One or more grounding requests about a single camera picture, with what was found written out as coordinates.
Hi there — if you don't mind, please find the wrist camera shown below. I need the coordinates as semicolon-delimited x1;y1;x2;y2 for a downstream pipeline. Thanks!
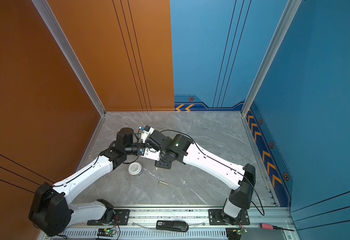
140;125;155;143
142;148;161;161

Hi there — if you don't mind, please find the pink handled screwdriver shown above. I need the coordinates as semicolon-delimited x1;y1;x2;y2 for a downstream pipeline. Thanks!
260;223;294;232

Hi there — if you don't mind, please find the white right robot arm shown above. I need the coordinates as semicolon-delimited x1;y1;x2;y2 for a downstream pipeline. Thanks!
140;129;256;225

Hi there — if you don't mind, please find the aluminium corner post left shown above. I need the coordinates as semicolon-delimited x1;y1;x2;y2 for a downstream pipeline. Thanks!
32;0;107;117

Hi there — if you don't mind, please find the aluminium corner post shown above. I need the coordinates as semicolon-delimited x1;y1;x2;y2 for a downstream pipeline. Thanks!
241;0;302;117
32;0;107;117

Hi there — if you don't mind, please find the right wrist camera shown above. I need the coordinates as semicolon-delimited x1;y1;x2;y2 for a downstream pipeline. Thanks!
142;148;161;161

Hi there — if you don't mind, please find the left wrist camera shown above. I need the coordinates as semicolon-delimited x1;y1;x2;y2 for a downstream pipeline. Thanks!
140;125;155;143

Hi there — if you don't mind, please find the circuit board right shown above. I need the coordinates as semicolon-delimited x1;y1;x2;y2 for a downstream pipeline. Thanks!
226;227;248;240

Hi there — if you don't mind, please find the aluminium corner post right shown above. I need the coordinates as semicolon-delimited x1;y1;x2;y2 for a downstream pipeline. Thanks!
241;0;302;117

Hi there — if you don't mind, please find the black handheld scanner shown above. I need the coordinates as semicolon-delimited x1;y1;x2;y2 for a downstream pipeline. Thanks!
156;220;189;233

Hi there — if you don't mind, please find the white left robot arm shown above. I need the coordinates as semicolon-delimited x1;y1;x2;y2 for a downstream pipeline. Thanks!
29;126;151;237

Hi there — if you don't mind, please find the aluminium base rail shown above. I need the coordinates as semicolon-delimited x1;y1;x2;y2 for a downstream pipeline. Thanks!
52;207;300;240

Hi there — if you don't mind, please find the remote battery cover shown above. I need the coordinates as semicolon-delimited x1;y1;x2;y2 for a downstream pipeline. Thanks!
158;181;169;187

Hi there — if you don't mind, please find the green circuit board left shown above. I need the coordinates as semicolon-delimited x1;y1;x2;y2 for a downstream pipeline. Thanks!
96;228;118;240

